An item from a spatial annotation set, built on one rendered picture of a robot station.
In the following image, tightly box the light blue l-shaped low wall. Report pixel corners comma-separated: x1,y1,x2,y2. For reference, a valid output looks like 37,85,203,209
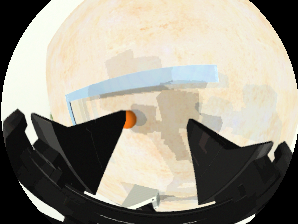
65,64,218,125

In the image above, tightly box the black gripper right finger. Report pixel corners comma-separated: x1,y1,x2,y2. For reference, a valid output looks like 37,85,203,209
186,119,274,205

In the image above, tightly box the orange ball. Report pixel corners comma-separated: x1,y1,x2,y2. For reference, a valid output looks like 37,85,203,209
124,111,137,128

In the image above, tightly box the clear l-shaped low wall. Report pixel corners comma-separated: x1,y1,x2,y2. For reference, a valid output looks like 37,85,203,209
71,97,92,124

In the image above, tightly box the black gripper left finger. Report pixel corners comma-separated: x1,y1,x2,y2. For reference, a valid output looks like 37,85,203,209
31,111,125,196

